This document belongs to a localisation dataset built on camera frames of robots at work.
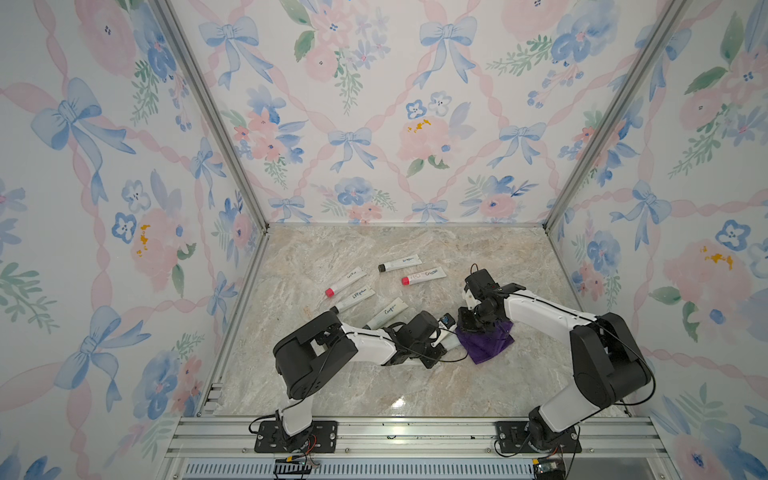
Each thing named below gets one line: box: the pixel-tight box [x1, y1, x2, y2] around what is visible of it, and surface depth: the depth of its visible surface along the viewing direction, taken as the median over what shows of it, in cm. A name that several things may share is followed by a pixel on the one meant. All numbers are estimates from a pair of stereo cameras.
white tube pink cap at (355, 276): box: [325, 266, 367, 298], surface depth 105 cm
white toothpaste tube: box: [433, 330, 461, 351], surface depth 89 cm
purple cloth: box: [456, 322, 515, 365], surface depth 88 cm
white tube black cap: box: [377, 254, 422, 273], surface depth 109 cm
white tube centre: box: [366, 297, 409, 330], surface depth 97 cm
